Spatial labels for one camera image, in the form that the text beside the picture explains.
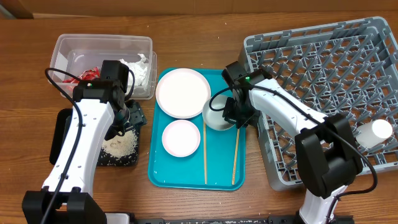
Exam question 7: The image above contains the clear plastic bin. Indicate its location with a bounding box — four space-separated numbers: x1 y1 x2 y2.
50 34 157 100

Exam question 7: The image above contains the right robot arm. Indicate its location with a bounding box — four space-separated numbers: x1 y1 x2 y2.
222 62 363 223

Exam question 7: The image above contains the grey dishwasher rack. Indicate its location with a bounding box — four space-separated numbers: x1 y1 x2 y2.
238 17 397 191

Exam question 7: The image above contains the wooden chopstick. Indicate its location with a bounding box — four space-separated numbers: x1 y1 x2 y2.
231 129 240 185
203 121 208 185

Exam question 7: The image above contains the red snack wrapper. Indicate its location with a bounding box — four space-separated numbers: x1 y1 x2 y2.
63 67 100 83

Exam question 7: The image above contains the small white plate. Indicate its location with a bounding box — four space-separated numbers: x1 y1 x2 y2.
162 119 201 157

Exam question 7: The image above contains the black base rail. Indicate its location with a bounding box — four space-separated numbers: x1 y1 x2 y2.
105 213 355 224

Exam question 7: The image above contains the large white plate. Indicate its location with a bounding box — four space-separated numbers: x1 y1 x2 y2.
155 68 211 119

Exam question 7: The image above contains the teal serving tray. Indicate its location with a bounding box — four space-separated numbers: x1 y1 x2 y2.
147 67 247 191

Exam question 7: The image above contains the small white cup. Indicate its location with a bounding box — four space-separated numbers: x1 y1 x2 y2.
356 119 393 148

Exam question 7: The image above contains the pile of rice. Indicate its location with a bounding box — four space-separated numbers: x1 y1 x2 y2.
102 131 139 158

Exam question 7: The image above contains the white napkin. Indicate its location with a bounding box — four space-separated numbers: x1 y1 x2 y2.
119 54 149 87

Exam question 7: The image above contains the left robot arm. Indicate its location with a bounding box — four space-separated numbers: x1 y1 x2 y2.
22 60 147 223

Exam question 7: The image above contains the black plastic tray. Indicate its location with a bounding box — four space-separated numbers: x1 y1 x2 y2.
49 108 140 166

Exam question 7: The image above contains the grey bowl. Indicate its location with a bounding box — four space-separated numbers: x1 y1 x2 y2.
202 95 234 131

